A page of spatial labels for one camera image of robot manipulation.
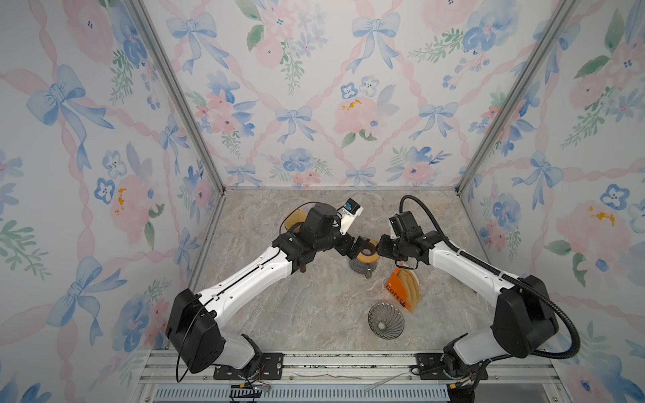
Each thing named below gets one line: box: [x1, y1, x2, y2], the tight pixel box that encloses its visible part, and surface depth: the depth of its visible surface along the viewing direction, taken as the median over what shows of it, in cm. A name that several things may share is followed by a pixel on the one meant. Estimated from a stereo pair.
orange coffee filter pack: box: [385, 266, 422, 314], surface depth 84 cm
